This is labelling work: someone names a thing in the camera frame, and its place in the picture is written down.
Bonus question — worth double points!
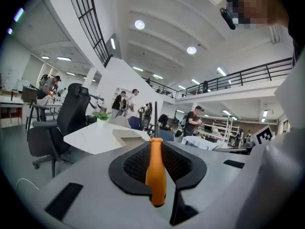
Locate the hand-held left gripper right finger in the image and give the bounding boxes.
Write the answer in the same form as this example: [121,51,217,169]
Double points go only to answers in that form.
[162,141,208,226]

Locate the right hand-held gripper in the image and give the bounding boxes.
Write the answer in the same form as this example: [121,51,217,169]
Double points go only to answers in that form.
[252,125,274,147]

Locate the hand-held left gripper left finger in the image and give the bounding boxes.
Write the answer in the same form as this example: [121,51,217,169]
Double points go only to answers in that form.
[108,141,153,196]

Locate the orange handle screwdriver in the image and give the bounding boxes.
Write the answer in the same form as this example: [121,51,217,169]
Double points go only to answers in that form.
[145,101,167,208]

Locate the white cloth covered table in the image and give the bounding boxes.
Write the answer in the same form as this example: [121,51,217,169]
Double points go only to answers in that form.
[181,135,228,151]

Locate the white shelf rack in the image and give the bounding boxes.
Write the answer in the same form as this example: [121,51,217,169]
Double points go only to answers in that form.
[211,117,241,148]

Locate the blue chair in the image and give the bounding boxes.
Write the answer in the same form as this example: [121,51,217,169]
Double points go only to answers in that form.
[127,115,176,142]

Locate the potted green plant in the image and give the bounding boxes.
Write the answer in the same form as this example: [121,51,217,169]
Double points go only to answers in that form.
[92,111,113,129]

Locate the black mezzanine railing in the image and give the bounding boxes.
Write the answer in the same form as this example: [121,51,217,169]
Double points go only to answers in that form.
[142,57,294,100]

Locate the black office chair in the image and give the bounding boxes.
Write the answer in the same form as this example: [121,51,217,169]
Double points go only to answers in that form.
[27,83,97,178]

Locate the ceiling strip lights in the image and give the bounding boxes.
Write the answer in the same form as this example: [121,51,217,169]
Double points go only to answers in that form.
[41,38,269,123]

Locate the black stool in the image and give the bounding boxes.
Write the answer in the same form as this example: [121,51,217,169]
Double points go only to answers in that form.
[25,99,50,131]

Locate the white desk with red panel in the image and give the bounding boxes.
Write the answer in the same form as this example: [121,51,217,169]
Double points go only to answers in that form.
[0,95,25,129]

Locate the person's head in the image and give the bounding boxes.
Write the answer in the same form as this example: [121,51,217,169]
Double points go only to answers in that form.
[225,0,290,30]

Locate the black grid railing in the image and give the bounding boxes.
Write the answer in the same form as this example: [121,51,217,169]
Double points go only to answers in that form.
[65,0,113,68]

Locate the white cable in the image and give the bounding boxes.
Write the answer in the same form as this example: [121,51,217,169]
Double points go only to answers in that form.
[15,177,40,191]

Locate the black head camera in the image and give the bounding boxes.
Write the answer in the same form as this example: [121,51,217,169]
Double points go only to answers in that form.
[219,7,236,31]

